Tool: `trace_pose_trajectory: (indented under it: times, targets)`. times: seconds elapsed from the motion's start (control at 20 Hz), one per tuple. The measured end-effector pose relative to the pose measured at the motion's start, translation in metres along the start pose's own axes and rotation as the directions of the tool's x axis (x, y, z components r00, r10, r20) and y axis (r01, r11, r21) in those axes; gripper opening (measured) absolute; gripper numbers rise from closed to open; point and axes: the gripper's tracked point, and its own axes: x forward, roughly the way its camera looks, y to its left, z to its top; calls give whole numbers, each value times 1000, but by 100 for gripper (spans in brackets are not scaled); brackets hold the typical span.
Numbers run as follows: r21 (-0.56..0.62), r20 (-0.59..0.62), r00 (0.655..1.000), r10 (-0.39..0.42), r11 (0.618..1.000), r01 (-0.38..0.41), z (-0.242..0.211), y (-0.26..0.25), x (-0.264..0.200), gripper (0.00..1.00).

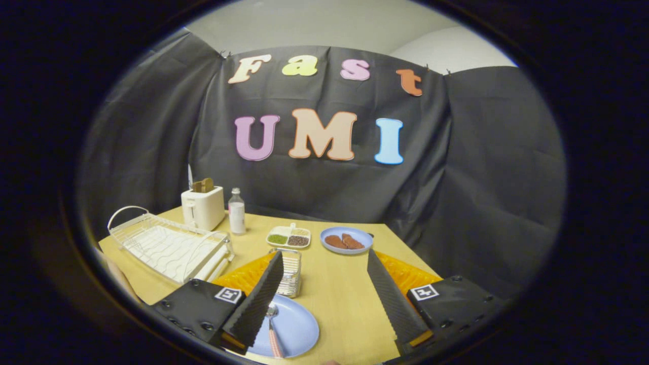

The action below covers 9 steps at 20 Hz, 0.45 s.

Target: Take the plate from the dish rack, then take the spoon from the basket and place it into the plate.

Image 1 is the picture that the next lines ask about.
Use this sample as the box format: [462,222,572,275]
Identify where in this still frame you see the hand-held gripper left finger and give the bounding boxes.
[151,250,284,355]

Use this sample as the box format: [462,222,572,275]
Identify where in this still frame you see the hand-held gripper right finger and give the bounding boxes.
[366,248,509,355]

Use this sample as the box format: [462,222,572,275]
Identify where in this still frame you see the spoon with pink striped handle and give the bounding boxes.
[266,303,284,358]

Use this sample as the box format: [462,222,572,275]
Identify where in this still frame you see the pale blue plate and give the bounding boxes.
[247,293,320,358]

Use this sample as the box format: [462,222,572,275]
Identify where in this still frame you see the metal wire basket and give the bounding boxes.
[269,247,302,299]

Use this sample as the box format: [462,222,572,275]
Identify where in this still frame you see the white wire dish rack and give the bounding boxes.
[107,205,235,284]

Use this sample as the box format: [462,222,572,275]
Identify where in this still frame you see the white sectioned dish with beans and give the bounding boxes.
[267,223,311,249]

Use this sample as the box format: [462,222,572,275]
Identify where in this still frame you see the blue plate with meat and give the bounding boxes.
[320,226,374,255]

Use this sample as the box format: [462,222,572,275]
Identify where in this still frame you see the clear bottle with white label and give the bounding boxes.
[228,188,247,236]

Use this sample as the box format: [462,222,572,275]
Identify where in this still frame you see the white toaster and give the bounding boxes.
[181,186,226,232]

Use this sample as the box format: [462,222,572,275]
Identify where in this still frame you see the black backdrop cloth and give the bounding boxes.
[76,28,567,300]

